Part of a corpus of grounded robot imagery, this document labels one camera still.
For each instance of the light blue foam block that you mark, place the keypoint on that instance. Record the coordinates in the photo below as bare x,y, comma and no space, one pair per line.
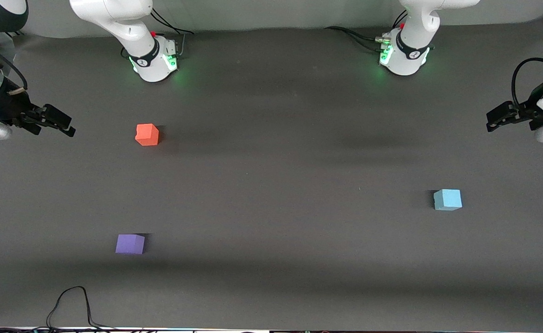
447,200

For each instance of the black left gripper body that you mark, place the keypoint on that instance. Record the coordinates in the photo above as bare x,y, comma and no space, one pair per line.
528,111

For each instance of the orange foam block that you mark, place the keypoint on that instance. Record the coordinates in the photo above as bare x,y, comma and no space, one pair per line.
147,135

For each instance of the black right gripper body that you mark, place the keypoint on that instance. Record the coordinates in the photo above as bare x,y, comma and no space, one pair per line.
6,106

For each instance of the dark grey table mat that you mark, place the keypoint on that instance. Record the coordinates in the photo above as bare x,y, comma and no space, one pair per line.
271,231

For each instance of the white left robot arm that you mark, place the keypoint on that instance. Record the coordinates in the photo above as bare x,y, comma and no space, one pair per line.
415,27

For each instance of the purple foam block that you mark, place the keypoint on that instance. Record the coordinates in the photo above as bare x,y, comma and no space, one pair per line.
130,244

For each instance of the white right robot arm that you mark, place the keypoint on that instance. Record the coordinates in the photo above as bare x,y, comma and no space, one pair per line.
127,27

